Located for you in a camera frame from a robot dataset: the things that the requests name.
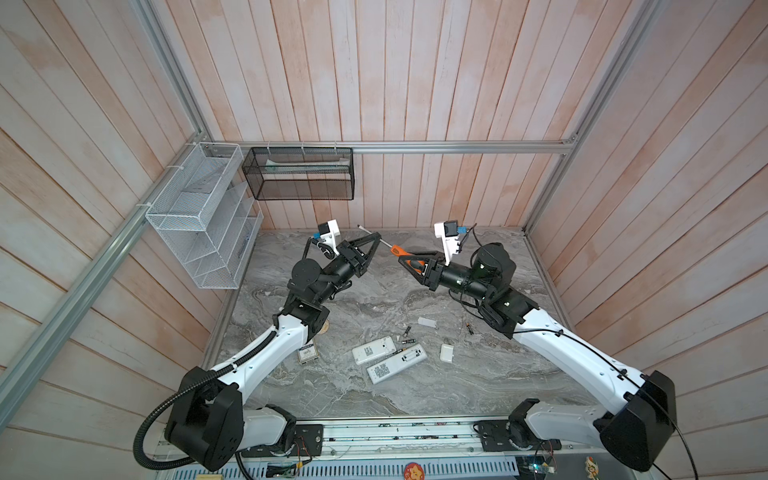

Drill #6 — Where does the orange handled screwdriver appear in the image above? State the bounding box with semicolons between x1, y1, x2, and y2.
357;225;424;267

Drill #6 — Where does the white wire mesh shelf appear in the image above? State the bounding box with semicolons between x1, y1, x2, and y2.
146;142;263;290

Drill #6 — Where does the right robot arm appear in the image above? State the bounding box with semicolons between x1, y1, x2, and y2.
398;243;682;472

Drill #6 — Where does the white air conditioner remote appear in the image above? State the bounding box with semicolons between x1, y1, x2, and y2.
352;336;396;365

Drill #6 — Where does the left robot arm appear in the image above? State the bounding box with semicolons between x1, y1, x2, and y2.
133;233;381;472

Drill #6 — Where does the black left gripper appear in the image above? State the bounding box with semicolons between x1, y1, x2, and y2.
313;232;380;304

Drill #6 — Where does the horizontal aluminium frame rail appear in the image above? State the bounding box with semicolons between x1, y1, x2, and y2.
236;140;575;155

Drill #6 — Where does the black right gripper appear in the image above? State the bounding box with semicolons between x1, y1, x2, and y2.
401;252;492;306

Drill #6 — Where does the black wire mesh basket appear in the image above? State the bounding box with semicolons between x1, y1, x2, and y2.
241;146;356;201

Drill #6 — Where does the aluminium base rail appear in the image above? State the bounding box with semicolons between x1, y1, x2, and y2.
149;415;652;466

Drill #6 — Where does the white AC remote battery cover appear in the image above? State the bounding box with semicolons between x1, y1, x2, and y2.
439;344;454;363

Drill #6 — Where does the blue white card box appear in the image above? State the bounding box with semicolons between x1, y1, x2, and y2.
297;342;318;364

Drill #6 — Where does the white TV remote control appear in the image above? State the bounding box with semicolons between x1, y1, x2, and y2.
367;344;427;385

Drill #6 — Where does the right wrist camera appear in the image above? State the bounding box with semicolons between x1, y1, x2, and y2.
434;220;468;265

